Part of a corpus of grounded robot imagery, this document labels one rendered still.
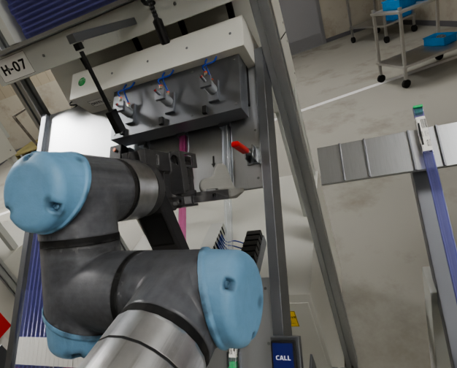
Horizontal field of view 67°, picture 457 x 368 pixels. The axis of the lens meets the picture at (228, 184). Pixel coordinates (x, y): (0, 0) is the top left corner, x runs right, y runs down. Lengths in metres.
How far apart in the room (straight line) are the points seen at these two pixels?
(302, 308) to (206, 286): 0.74
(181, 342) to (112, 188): 0.18
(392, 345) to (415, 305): 0.22
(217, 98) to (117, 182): 0.43
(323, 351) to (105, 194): 0.89
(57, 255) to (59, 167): 0.08
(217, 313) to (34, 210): 0.18
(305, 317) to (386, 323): 0.69
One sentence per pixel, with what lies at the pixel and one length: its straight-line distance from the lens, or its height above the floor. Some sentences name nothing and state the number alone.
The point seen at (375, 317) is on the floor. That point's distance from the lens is 1.68.
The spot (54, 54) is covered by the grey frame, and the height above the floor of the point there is 1.34.
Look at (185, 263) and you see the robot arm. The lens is 0.28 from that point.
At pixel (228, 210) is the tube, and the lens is 0.71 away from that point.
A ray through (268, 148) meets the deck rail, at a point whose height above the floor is 1.03.
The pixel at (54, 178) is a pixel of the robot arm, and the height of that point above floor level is 1.23.
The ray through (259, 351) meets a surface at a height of 0.76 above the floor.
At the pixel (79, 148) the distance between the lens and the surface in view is 1.05.
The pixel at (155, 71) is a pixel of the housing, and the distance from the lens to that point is 0.87.
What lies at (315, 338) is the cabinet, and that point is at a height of 0.45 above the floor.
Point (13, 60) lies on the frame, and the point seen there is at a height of 1.36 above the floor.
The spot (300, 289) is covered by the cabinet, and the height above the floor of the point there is 0.62.
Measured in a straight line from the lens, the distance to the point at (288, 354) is 0.63.
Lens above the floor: 1.31
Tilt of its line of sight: 26 degrees down
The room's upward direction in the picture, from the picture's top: 20 degrees counter-clockwise
